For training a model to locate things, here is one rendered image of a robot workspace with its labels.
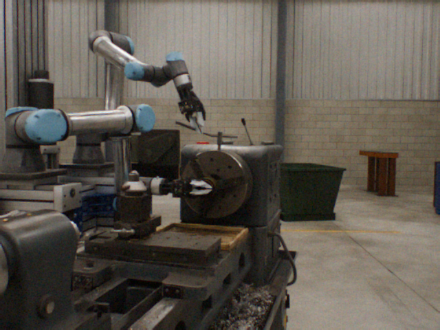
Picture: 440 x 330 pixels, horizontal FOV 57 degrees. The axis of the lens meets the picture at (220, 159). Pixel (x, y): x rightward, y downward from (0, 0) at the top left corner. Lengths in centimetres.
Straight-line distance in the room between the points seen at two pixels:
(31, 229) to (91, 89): 1186
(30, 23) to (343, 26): 1118
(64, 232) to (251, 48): 1141
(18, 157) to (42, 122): 19
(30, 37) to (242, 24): 1050
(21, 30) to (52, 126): 58
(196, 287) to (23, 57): 125
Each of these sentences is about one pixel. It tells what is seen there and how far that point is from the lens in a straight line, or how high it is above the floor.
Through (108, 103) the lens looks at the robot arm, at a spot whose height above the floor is 146.
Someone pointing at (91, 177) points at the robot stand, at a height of 110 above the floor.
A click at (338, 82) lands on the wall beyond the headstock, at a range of 1229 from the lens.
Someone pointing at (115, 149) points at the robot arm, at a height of 124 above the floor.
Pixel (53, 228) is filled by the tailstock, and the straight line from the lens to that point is 83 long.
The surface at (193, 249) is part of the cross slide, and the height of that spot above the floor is 97.
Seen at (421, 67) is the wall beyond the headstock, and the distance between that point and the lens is 1313.
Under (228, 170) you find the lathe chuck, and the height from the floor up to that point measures 115.
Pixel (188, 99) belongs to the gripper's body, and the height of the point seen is 145.
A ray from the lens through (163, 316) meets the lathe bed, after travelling 106.
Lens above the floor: 129
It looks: 3 degrees down
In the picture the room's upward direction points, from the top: 1 degrees clockwise
